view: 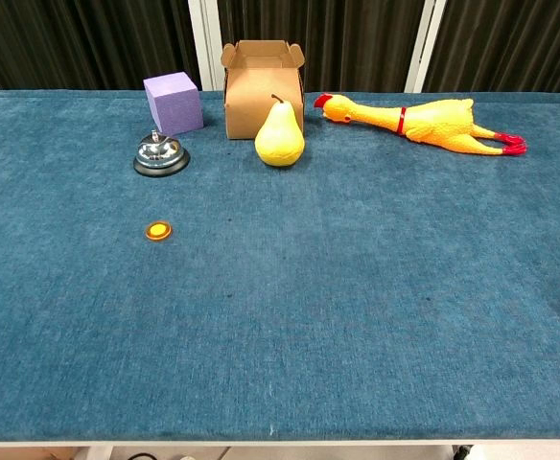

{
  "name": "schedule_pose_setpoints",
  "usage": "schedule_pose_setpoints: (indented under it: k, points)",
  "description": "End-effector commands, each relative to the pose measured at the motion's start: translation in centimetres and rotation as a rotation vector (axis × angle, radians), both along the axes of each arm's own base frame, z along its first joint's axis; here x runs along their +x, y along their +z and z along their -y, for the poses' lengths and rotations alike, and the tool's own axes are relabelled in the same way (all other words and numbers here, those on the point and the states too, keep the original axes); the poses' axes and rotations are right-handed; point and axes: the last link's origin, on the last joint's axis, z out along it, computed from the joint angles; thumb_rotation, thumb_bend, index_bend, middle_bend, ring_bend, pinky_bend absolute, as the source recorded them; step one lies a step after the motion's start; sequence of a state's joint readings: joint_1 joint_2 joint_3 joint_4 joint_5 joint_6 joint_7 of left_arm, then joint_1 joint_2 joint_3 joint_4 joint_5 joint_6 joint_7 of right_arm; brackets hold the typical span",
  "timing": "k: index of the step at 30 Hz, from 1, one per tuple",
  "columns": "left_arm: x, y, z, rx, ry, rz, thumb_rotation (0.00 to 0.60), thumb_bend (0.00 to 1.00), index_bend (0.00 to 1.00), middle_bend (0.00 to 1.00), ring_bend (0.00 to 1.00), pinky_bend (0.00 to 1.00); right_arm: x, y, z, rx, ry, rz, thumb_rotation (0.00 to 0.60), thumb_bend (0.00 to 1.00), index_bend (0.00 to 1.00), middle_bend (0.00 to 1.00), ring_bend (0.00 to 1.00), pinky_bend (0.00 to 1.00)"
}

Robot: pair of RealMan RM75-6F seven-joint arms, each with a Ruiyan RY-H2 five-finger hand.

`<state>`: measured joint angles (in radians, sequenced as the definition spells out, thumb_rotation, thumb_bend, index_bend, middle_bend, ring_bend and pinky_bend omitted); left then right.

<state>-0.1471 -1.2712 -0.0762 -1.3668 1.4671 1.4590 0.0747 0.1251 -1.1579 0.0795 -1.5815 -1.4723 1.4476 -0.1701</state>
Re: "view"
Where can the small orange object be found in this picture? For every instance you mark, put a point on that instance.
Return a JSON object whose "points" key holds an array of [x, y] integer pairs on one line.
{"points": [[157, 231]]}

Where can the blue table cloth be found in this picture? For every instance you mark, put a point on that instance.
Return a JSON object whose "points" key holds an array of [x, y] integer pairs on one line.
{"points": [[280, 287]]}

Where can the yellow pear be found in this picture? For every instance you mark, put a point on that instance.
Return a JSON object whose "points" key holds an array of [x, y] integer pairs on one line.
{"points": [[280, 137]]}

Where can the brown cardboard box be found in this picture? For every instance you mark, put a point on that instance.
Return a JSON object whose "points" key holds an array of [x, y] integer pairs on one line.
{"points": [[256, 96]]}

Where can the silver desk bell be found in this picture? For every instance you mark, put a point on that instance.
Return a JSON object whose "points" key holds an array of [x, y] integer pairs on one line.
{"points": [[160, 154]]}

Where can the purple foam cube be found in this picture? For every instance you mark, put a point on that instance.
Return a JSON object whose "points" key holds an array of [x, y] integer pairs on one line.
{"points": [[174, 104]]}

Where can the yellow rubber chicken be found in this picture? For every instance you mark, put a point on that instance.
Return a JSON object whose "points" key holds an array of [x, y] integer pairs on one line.
{"points": [[424, 123]]}

